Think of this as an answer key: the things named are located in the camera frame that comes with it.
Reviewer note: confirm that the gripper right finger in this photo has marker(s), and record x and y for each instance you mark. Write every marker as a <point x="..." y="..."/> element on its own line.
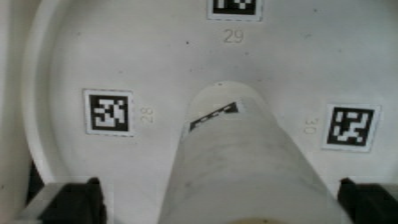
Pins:
<point x="368" y="200"/>

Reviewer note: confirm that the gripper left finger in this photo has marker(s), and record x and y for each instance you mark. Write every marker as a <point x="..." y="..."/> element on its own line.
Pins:
<point x="66" y="204"/>

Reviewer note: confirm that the white cylindrical table leg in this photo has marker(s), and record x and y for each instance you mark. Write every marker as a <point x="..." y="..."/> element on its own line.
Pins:
<point x="244" y="181"/>

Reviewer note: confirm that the white round table top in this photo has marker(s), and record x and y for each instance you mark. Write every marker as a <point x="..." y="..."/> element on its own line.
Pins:
<point x="127" y="54"/>

